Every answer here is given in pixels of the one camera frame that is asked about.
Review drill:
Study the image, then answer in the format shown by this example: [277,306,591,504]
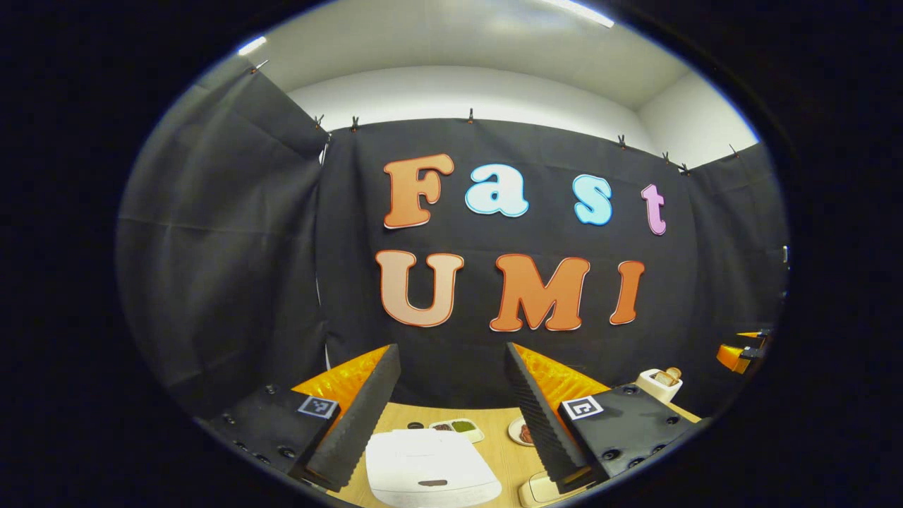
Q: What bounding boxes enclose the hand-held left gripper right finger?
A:
[502,341,710,495]

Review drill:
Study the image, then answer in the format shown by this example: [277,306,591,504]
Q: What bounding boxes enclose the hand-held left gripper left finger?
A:
[205,344,401,492]

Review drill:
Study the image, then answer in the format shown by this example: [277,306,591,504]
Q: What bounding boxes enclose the white rice cooker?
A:
[365,428,503,508]

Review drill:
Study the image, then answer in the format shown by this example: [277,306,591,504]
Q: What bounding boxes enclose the cream chopstick holder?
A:
[635,367,684,404]

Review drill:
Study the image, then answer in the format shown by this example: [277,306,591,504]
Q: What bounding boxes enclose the cream rectangular rice container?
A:
[519,471,565,507]

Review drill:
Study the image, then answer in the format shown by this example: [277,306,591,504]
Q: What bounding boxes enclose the white divided bean tray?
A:
[428,418,485,444]

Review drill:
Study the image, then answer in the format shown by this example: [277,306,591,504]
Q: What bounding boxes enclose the black backdrop cloth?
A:
[116,55,789,424]

